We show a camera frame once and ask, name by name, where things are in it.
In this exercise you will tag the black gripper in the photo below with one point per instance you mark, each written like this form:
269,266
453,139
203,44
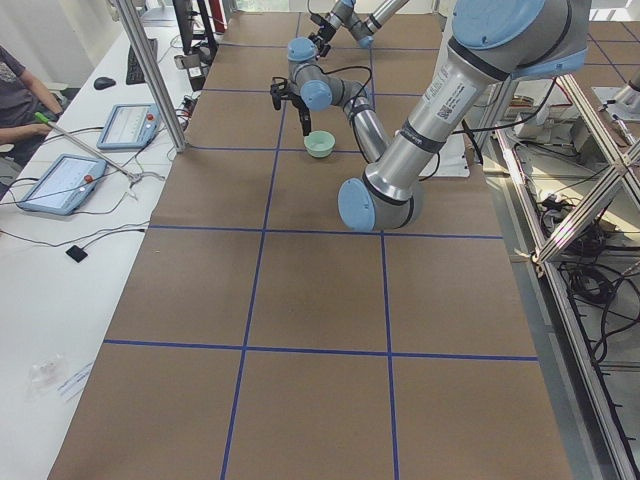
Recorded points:
326,31
298,104

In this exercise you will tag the pale green ceramic bowl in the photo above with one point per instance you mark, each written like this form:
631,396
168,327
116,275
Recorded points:
319,144

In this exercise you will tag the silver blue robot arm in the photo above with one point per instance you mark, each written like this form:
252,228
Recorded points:
343,14
491,42

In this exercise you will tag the far blue teach pendant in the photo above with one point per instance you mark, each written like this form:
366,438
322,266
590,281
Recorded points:
129,127

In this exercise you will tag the blue teach pendant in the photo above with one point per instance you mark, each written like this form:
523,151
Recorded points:
64,186
129,127

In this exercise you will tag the black computer mouse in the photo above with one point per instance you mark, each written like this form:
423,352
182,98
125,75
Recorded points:
102,83

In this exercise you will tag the near blue teach pendant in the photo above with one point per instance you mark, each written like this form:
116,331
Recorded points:
64,186

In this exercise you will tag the small black square pad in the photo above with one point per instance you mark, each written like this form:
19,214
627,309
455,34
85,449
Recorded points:
76,253

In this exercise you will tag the seated person grey shirt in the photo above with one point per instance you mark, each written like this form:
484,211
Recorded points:
22,96

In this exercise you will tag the clear plastic bag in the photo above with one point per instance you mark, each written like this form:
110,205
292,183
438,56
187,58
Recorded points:
46,375

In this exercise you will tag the aluminium frame post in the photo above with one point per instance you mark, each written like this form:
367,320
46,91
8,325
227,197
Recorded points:
139,42

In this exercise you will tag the metal stick green handle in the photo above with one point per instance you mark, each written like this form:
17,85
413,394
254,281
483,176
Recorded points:
133,177

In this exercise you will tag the aluminium truss frame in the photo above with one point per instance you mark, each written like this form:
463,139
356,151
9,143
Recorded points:
571,182

